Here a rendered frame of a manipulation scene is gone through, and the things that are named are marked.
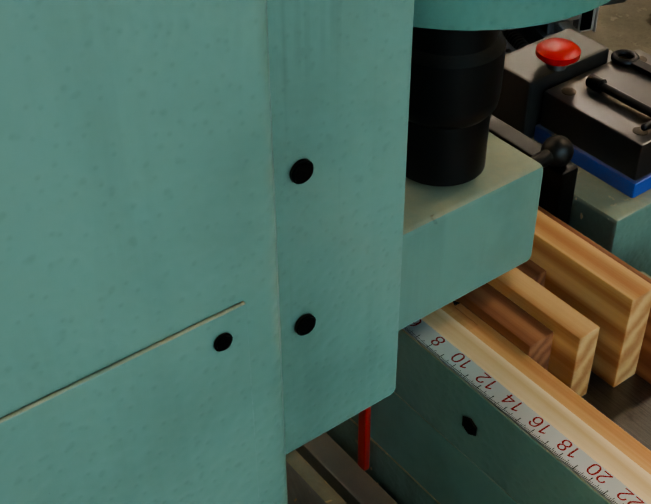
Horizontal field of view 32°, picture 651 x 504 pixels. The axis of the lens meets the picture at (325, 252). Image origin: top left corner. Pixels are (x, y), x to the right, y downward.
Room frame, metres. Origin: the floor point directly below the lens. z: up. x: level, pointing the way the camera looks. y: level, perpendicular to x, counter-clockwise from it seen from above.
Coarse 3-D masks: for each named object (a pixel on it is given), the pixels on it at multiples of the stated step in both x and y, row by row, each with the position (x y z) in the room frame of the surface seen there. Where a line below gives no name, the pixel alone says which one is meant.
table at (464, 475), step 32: (608, 384) 0.48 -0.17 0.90; (640, 384) 0.48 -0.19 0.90; (384, 416) 0.48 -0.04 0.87; (416, 416) 0.46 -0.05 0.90; (608, 416) 0.45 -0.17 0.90; (640, 416) 0.45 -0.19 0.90; (384, 448) 0.48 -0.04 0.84; (416, 448) 0.45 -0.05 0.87; (448, 448) 0.43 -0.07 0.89; (416, 480) 0.45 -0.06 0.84; (448, 480) 0.43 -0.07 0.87; (480, 480) 0.41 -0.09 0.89
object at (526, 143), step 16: (496, 128) 0.62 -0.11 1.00; (512, 128) 0.62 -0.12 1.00; (512, 144) 0.60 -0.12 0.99; (528, 144) 0.60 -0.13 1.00; (544, 176) 0.58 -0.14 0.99; (560, 176) 0.57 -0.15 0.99; (576, 176) 0.57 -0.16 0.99; (544, 192) 0.58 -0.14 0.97; (560, 192) 0.57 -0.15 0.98; (544, 208) 0.57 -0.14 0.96; (560, 208) 0.57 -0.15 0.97
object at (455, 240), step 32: (512, 160) 0.52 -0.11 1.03; (416, 192) 0.49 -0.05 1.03; (448, 192) 0.49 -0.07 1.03; (480, 192) 0.49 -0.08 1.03; (512, 192) 0.50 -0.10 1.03; (416, 224) 0.47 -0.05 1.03; (448, 224) 0.48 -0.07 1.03; (480, 224) 0.49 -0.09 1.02; (512, 224) 0.51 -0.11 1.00; (416, 256) 0.46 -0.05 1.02; (448, 256) 0.48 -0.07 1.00; (480, 256) 0.49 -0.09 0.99; (512, 256) 0.51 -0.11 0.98; (416, 288) 0.46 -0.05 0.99; (448, 288) 0.48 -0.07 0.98; (416, 320) 0.46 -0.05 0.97
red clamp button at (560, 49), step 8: (544, 40) 0.68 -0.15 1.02; (552, 40) 0.68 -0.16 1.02; (560, 40) 0.68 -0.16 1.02; (568, 40) 0.68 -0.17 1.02; (536, 48) 0.68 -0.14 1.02; (544, 48) 0.67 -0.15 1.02; (552, 48) 0.67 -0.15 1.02; (560, 48) 0.67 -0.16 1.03; (568, 48) 0.67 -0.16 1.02; (576, 48) 0.67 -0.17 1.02; (544, 56) 0.66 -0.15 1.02; (552, 56) 0.66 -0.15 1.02; (560, 56) 0.66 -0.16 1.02; (568, 56) 0.66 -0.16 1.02; (576, 56) 0.66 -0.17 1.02; (552, 64) 0.67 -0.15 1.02; (560, 64) 0.66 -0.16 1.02; (568, 64) 0.66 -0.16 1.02
